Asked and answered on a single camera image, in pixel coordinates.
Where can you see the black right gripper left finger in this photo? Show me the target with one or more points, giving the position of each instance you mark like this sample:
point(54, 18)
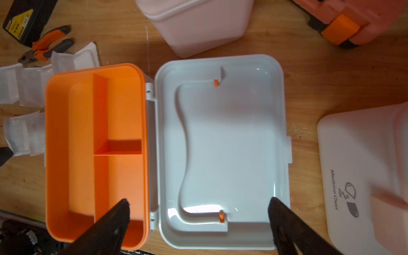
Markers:
point(106, 236)

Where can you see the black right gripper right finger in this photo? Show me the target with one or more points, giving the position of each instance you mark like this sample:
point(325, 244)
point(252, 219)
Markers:
point(291, 234)

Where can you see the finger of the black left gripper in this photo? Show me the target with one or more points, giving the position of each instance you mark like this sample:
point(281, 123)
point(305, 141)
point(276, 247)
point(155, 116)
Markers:
point(5, 154)

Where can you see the grey first aid box orange handle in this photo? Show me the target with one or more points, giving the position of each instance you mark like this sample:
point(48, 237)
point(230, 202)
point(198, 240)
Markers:
point(198, 152)

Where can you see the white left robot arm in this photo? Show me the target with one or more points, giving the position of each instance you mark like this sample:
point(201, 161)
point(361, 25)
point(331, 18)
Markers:
point(19, 242)

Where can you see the orange black pliers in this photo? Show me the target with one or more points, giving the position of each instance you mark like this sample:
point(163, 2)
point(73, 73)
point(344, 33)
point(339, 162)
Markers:
point(43, 49)

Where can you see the black tool case yellow label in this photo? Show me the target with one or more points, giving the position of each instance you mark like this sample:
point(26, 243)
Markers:
point(26, 19)

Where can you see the orange plastic tool case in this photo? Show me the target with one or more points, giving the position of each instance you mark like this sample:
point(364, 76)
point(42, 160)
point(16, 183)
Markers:
point(351, 23)

